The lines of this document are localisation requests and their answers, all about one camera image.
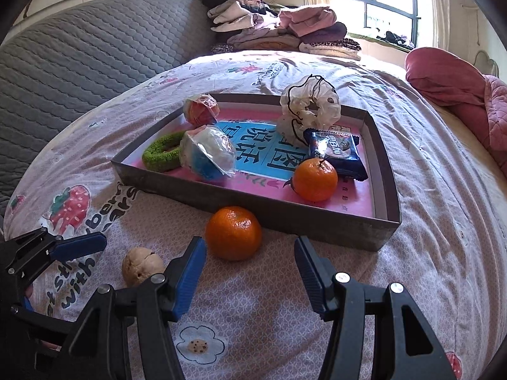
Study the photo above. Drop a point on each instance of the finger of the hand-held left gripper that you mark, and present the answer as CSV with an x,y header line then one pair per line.
x,y
39,320
79,245

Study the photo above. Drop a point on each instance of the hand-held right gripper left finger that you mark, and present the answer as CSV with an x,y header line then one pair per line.
x,y
191,281

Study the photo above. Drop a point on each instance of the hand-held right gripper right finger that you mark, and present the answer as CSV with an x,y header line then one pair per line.
x,y
313,281

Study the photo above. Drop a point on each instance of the shallow grey cardboard box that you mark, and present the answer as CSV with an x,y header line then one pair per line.
x,y
317,229

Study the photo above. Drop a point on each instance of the walnut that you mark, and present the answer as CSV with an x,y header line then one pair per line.
x,y
140,267

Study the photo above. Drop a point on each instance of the blue snack packet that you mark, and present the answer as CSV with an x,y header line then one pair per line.
x,y
336,150

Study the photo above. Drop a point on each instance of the blue white toy egg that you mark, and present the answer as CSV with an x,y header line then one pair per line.
x,y
210,146

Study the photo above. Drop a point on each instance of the red white toy egg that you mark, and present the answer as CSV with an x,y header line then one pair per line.
x,y
202,111

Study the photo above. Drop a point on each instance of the tangerine with stem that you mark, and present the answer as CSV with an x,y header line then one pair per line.
x,y
315,182

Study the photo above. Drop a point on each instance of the green fuzzy scrunchie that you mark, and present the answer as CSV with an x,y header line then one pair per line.
x,y
152,158

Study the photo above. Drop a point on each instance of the grey quilted headboard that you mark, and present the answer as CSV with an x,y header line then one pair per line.
x,y
79,67

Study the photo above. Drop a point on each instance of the quilted pink blanket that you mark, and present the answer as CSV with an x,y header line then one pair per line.
x,y
495,114

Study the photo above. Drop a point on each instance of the dark clothes on windowsill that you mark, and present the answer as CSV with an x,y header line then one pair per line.
x,y
392,38

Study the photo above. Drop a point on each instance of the pile of folded clothes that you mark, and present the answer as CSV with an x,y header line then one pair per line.
x,y
277,27

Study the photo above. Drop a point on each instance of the heart-shaped metal frame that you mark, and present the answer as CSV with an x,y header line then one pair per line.
x,y
481,57

